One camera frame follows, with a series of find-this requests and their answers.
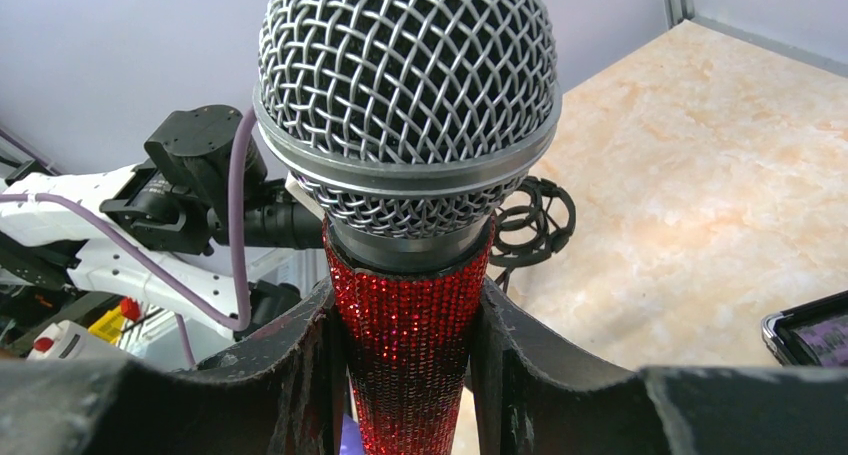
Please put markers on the black poker chip case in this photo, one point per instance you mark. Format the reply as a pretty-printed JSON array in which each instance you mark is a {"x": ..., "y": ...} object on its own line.
[{"x": 777, "y": 328}]

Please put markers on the white bottle red cap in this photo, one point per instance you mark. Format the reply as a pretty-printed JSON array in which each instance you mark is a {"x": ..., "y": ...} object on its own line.
[{"x": 67, "y": 340}]

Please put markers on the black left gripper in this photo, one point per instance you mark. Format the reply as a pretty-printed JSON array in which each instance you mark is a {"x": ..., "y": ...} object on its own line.
[{"x": 273, "y": 218}]

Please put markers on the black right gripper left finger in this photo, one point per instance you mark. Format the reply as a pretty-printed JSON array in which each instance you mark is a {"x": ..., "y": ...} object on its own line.
[{"x": 279, "y": 391}]

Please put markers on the red glitter microphone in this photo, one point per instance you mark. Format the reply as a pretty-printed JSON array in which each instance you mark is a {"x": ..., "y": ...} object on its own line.
[{"x": 408, "y": 122}]

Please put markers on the black tripod shock-mount stand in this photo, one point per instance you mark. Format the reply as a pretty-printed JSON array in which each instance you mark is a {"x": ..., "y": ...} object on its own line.
[{"x": 533, "y": 232}]

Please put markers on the purple green chip stack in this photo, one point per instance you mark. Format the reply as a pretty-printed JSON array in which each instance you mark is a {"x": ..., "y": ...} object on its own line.
[{"x": 824, "y": 342}]

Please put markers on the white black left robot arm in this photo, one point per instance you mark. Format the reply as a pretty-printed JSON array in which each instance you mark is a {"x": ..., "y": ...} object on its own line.
[{"x": 128, "y": 231}]

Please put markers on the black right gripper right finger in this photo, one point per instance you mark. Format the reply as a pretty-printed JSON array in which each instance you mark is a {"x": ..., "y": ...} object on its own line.
[{"x": 537, "y": 393}]

